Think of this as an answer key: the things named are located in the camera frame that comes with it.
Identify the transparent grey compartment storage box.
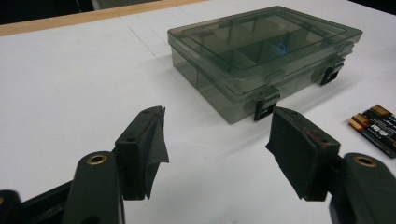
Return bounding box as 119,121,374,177
166,5,364,125

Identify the black and gold battery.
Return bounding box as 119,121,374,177
369,104,396,126
347,119,396,160
351,112,396,147

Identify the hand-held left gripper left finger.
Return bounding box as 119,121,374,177
115,105,170,201

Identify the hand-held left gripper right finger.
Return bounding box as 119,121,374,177
265,106,342,202

